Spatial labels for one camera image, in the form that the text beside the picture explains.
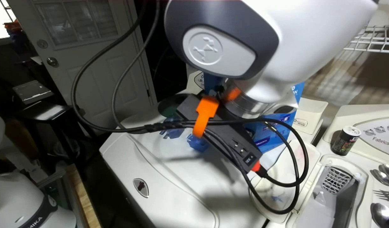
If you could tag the orange camera mount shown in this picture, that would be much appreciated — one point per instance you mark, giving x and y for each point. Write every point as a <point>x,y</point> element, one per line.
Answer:
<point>207,111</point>

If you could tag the black side table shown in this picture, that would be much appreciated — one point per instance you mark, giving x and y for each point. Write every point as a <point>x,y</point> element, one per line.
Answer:
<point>55,126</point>

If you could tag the large metal spoon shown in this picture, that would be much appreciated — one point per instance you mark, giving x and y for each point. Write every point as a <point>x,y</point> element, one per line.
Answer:
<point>382,213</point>

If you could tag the white hinged dryer flap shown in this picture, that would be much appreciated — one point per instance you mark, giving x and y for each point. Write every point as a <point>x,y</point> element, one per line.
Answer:
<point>306,168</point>

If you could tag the metal fork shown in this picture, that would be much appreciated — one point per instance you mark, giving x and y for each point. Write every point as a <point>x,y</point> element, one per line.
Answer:
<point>385,195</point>

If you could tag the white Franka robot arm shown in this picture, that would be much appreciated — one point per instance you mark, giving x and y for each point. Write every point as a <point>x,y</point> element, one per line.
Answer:
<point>308,33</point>

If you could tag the grey flat box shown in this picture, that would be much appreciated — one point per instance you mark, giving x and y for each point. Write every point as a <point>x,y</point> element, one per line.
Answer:
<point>31,91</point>

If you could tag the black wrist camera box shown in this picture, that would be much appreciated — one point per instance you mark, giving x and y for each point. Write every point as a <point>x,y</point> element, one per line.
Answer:
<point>227,134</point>

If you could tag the white washing machine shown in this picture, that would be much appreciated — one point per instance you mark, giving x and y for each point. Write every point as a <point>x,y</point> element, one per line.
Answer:
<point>169,177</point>

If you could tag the round door knob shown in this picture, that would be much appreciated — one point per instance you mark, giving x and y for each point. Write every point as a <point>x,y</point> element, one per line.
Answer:
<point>52,62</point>

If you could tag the wooden platform board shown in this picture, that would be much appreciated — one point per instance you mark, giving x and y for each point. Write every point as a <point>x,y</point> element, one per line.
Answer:
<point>86,202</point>

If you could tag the blue cardboard detergent box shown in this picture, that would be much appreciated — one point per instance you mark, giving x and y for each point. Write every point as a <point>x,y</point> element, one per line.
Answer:
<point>298,90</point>

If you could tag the grey lint screen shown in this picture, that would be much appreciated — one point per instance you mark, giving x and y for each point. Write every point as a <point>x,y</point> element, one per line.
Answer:
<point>335,181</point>

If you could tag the small dark can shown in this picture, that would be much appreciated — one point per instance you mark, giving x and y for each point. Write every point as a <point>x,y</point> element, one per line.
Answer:
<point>345,140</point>

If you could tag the white flat box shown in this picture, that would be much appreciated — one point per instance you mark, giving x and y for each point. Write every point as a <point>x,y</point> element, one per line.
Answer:
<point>314,114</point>

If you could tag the white dryer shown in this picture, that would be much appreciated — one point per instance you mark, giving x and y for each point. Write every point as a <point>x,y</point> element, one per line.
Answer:
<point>341,114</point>

